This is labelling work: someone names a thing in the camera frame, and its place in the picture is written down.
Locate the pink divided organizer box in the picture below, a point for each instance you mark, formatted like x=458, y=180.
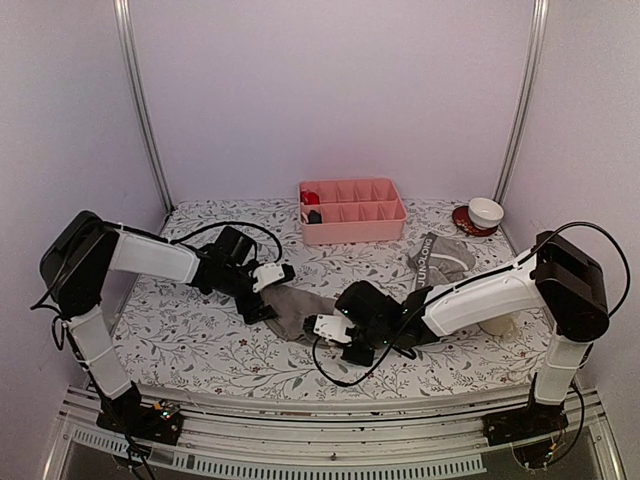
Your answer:
x=353, y=211

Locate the red rolled cloth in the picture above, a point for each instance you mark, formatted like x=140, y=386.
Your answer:
x=309, y=197

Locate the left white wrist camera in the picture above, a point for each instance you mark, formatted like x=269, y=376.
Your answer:
x=271, y=274

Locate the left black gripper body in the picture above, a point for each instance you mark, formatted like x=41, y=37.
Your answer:
x=231, y=286

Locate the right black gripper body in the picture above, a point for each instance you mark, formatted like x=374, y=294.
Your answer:
x=375, y=338

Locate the grey boxer briefs lettered band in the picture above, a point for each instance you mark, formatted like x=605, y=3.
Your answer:
x=437, y=265

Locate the aluminium frame post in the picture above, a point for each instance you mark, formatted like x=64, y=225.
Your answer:
x=532, y=61
x=126, y=35

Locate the grey underwear cream waistband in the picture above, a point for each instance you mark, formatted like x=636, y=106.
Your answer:
x=292, y=307

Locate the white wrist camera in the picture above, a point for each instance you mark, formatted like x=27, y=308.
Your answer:
x=271, y=274
x=331, y=328

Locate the white small bowl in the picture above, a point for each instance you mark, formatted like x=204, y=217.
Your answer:
x=485, y=213

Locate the red patterned saucer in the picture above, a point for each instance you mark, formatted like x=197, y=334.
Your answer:
x=461, y=219

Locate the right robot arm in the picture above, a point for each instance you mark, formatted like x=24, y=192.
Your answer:
x=554, y=275

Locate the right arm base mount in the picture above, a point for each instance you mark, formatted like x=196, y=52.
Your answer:
x=521, y=423

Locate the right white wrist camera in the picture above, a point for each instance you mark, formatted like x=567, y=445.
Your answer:
x=331, y=328

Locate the left aluminium frame post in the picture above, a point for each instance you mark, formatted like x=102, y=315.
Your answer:
x=126, y=35

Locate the cream ceramic mug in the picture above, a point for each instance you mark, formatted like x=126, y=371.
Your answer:
x=503, y=327

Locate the right aluminium frame post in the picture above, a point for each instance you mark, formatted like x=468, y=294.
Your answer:
x=532, y=61

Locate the dark rolled cloth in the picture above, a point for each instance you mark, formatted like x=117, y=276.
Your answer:
x=313, y=217

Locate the floral table cloth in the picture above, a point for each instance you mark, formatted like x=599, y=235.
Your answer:
x=172, y=336

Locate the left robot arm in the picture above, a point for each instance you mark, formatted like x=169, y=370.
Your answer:
x=75, y=266

